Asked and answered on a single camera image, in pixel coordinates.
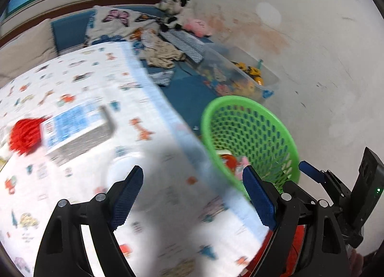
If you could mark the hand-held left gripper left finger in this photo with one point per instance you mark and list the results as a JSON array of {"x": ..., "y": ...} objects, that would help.
[{"x": 127, "y": 199}]

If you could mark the blue back cushion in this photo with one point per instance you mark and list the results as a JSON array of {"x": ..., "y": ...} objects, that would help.
[{"x": 69, "y": 33}]

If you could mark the yellow toy cars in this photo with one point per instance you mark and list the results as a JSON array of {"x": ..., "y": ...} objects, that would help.
[{"x": 252, "y": 72}]

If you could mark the large butterfly print pillow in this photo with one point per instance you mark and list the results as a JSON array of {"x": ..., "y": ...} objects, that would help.
[{"x": 114, "y": 21}]

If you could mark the blue sofa seat cover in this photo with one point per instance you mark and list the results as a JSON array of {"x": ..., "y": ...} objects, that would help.
[{"x": 186, "y": 99}]

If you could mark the blue white milk carton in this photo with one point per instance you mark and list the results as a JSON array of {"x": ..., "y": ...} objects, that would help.
[{"x": 75, "y": 132}]

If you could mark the clear plastic storage bin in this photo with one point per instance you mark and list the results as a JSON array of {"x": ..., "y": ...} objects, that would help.
[{"x": 267, "y": 86}]

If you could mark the black white cow plush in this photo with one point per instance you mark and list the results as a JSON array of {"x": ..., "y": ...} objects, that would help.
[{"x": 174, "y": 6}]

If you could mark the pink plush toy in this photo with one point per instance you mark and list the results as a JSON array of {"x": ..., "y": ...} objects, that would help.
[{"x": 196, "y": 26}]

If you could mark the orange red object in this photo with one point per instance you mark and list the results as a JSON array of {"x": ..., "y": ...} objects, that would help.
[{"x": 295, "y": 241}]

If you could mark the red mesh net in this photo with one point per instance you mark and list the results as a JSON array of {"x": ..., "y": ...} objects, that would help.
[{"x": 25, "y": 136}]

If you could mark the green plastic mesh basket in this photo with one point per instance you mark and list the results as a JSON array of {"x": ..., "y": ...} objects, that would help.
[{"x": 261, "y": 132}]

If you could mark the small checked grey cloth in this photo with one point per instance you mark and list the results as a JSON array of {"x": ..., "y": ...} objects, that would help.
[{"x": 162, "y": 77}]

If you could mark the grey patterned cloth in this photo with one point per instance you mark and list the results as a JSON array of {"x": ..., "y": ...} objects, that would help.
[{"x": 189, "y": 45}]

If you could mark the beige pillow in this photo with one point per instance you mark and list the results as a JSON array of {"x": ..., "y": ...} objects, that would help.
[{"x": 27, "y": 45}]

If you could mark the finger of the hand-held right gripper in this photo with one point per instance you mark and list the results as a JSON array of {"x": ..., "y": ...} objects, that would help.
[{"x": 310, "y": 170}]

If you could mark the beige crumpled clothes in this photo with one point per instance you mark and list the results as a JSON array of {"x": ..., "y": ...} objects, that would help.
[{"x": 162, "y": 51}]

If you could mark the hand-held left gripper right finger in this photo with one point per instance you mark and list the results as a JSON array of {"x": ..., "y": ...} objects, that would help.
[{"x": 259, "y": 202}]

